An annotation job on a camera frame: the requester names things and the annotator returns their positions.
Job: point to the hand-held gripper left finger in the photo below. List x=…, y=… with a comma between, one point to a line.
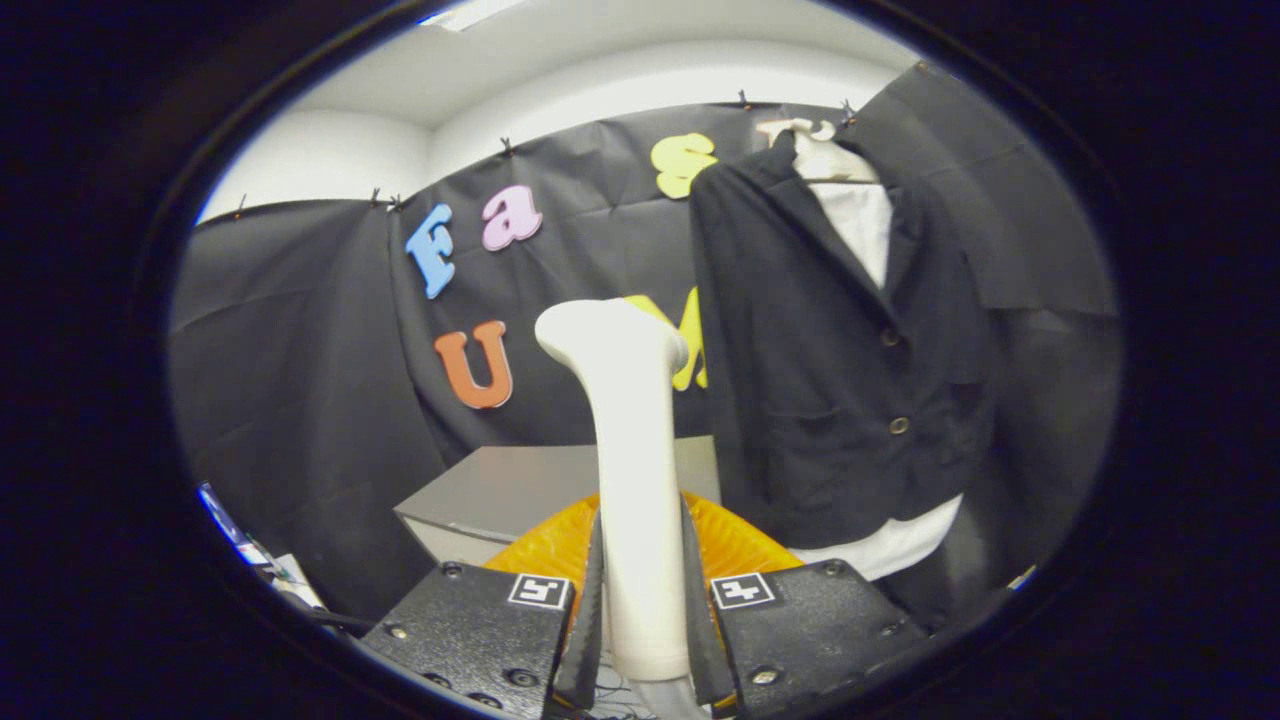
x=480, y=630

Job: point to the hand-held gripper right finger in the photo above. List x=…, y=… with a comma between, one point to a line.
x=810, y=625

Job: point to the black button jacket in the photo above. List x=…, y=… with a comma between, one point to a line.
x=800, y=400

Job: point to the white garment steamer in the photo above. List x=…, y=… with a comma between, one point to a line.
x=635, y=450

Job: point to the grey drawer cabinet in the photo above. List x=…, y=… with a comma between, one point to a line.
x=520, y=490

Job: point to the white and blue clutter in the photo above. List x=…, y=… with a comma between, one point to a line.
x=255, y=555

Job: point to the black backdrop cloth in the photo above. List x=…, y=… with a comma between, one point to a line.
x=300, y=400

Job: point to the white torso form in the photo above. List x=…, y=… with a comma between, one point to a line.
x=870, y=225

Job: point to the row of backdrop clips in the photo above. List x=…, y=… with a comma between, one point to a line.
x=507, y=147

